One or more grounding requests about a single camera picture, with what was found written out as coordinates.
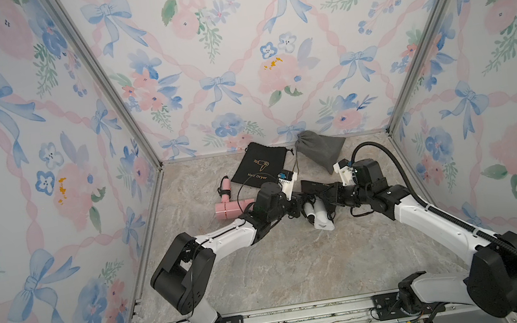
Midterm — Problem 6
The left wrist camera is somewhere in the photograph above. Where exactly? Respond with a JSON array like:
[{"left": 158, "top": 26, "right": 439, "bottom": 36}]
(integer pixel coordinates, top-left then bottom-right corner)
[{"left": 277, "top": 170, "right": 298, "bottom": 201}]

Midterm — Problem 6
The white hair dryer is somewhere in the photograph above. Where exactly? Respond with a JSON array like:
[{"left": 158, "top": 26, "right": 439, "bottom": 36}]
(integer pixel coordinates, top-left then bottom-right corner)
[{"left": 302, "top": 197, "right": 335, "bottom": 231}]

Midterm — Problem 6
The black pouch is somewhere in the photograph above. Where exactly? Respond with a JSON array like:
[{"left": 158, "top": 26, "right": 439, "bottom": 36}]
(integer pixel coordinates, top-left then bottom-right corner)
[
  {"left": 300, "top": 180, "right": 344, "bottom": 212},
  {"left": 230, "top": 142, "right": 291, "bottom": 188}
]

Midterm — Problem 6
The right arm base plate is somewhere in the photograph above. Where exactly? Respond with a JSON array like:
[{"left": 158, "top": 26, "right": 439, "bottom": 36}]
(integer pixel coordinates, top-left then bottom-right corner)
[{"left": 370, "top": 291, "right": 446, "bottom": 321}]

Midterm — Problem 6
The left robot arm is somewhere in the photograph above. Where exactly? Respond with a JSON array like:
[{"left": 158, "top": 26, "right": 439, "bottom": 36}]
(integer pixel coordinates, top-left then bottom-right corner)
[{"left": 150, "top": 179, "right": 301, "bottom": 323}]

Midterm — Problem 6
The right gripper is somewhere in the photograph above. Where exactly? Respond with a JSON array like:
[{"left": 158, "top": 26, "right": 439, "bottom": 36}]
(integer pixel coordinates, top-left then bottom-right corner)
[{"left": 311, "top": 166, "right": 363, "bottom": 200}]

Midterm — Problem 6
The grey drawstring pouch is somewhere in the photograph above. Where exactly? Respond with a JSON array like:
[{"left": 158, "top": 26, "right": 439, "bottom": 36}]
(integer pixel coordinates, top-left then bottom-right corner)
[{"left": 294, "top": 131, "right": 346, "bottom": 174}]

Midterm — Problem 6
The pink hair dryer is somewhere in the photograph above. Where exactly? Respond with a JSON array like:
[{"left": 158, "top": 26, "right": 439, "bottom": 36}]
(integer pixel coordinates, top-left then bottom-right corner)
[{"left": 215, "top": 176, "right": 254, "bottom": 221}]

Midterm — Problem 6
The black corrugated cable conduit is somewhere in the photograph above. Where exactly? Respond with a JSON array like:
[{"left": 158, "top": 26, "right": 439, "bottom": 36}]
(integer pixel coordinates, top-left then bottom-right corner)
[{"left": 348, "top": 119, "right": 517, "bottom": 323}]

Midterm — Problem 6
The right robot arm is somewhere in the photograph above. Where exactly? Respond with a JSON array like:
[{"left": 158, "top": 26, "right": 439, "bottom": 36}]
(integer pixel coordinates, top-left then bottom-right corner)
[{"left": 329, "top": 158, "right": 517, "bottom": 318}]

